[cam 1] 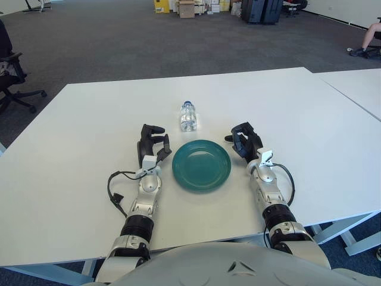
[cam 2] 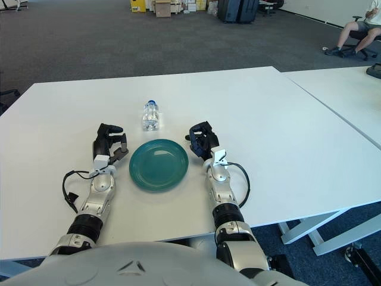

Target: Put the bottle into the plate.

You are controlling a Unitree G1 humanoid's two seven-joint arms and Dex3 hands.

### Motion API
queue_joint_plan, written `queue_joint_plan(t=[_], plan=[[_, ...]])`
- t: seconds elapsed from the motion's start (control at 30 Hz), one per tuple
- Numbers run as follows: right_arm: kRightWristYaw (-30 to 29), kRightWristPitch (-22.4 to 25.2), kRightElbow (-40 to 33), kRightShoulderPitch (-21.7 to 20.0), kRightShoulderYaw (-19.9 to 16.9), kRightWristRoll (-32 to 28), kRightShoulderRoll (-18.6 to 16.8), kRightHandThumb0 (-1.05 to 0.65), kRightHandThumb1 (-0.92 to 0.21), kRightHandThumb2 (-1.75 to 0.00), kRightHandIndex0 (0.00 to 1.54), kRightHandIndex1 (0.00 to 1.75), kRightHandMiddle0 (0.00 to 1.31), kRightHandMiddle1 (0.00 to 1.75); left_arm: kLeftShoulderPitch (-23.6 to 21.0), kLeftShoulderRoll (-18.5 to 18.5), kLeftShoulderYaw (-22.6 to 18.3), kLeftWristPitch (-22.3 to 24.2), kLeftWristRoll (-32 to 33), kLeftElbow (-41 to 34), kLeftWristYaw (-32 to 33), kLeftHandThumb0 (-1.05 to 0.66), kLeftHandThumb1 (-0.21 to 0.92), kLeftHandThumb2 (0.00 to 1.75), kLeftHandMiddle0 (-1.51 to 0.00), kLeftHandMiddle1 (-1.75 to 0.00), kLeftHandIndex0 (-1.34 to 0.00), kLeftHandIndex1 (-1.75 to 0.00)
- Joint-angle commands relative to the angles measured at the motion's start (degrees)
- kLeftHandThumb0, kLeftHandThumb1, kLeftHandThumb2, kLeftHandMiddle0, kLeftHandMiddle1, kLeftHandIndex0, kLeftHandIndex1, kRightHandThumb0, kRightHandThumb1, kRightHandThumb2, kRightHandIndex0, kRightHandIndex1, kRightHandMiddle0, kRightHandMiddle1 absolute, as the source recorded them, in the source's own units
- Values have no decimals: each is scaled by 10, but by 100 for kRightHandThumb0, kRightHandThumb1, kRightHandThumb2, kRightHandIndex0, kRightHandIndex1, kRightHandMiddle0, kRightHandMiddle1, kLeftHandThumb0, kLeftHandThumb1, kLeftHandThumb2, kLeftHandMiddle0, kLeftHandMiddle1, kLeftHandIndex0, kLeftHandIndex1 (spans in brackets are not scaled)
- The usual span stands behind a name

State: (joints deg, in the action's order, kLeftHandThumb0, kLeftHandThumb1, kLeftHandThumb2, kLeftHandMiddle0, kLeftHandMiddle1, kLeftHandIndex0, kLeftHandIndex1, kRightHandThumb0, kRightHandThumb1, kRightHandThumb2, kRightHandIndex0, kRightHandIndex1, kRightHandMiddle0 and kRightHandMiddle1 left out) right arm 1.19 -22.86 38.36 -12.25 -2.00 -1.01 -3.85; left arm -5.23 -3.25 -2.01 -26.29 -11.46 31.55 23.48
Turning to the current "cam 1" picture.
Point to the brown cardboard box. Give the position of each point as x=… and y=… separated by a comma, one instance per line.
x=187, y=10

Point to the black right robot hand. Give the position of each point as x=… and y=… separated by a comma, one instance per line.
x=251, y=144

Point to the green round plate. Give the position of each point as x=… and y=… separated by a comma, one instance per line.
x=201, y=167

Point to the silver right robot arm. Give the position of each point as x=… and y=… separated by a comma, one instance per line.
x=274, y=202

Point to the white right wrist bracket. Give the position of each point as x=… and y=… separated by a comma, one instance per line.
x=265, y=158

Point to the white table leg frame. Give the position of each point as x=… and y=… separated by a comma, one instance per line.
x=351, y=235
x=44, y=272

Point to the dark blue suitcase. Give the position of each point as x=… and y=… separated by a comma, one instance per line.
x=252, y=10

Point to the stack of white boxes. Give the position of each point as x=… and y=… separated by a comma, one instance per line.
x=212, y=6

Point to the grey robot torso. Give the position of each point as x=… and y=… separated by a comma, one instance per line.
x=238, y=268

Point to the yellow box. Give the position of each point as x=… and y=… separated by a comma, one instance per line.
x=162, y=6

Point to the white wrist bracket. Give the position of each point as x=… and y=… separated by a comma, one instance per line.
x=149, y=162
x=265, y=158

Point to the clear water bottle blue cap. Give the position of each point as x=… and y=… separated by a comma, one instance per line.
x=188, y=119

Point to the seated person in shorts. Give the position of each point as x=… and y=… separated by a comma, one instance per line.
x=369, y=35

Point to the white metal floor frame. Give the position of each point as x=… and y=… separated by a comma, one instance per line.
x=35, y=7

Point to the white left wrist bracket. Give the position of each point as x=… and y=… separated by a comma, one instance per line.
x=149, y=162

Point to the black office chair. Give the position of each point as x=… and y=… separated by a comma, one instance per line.
x=12, y=80

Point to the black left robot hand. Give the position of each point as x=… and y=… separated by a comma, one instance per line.
x=146, y=146

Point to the person in black top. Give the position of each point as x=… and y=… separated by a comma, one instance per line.
x=4, y=38

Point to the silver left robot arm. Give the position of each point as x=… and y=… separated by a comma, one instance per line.
x=140, y=208

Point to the black and red chair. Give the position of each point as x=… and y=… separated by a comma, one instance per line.
x=293, y=7

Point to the white plastic bag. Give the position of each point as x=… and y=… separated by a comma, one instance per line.
x=236, y=9

